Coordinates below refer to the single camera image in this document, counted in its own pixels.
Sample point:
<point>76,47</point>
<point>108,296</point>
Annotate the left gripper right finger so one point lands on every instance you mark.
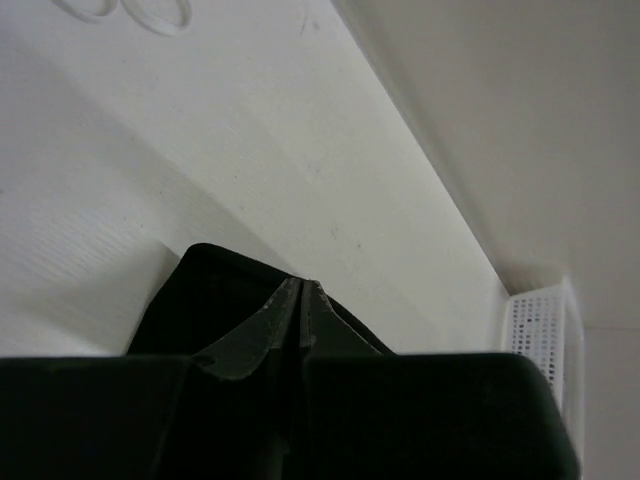
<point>373,414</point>

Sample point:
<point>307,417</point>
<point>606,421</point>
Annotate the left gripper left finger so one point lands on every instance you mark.
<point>212,415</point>

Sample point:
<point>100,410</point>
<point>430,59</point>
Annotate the black tank top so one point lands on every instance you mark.
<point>211,292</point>

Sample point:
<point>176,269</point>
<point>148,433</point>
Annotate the white plastic basket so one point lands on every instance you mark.
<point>545,326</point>

